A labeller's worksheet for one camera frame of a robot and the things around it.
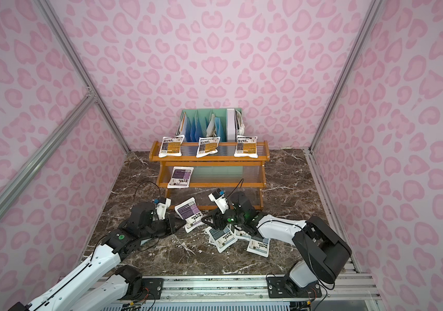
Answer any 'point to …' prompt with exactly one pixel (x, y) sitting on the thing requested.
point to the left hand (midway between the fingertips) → (187, 220)
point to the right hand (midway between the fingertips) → (205, 218)
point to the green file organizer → (227, 124)
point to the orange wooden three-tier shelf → (201, 175)
